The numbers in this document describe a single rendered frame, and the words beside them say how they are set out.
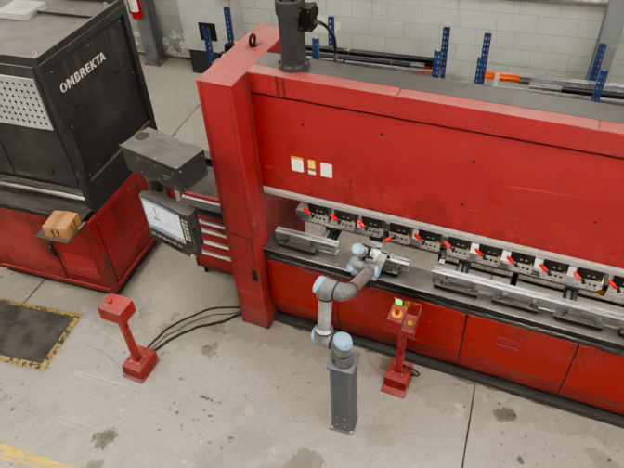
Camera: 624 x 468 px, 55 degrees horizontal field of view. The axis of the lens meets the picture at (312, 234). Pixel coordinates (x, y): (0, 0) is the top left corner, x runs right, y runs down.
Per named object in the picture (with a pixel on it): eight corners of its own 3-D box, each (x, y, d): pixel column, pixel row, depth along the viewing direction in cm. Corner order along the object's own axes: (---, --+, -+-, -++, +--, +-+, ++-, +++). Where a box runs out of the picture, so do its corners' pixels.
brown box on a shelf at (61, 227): (34, 237, 459) (29, 225, 451) (55, 216, 477) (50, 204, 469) (67, 244, 451) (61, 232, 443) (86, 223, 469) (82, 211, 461)
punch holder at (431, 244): (416, 247, 405) (418, 229, 393) (420, 239, 410) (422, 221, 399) (438, 253, 400) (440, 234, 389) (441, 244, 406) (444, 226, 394)
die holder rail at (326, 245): (276, 240, 461) (275, 230, 454) (279, 235, 465) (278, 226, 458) (335, 255, 445) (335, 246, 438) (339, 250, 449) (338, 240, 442)
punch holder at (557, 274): (539, 277, 379) (544, 259, 368) (540, 268, 385) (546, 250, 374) (564, 283, 375) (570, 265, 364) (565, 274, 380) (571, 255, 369)
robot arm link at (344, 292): (351, 292, 343) (383, 262, 383) (334, 286, 347) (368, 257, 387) (348, 309, 347) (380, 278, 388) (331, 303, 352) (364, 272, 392)
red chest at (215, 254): (199, 275, 558) (177, 191, 491) (225, 240, 592) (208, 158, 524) (245, 289, 542) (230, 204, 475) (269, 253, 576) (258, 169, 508)
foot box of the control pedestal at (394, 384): (379, 390, 458) (380, 382, 450) (389, 365, 475) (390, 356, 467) (404, 398, 452) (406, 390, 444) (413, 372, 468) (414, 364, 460)
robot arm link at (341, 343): (347, 361, 375) (346, 348, 366) (328, 353, 380) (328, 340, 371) (356, 347, 382) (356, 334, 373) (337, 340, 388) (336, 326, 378)
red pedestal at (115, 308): (122, 376, 478) (91, 309, 422) (139, 352, 495) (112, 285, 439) (142, 383, 472) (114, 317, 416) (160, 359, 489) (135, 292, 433)
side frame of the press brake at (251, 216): (242, 321, 514) (195, 80, 359) (283, 256, 571) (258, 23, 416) (268, 330, 507) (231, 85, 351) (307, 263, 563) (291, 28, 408)
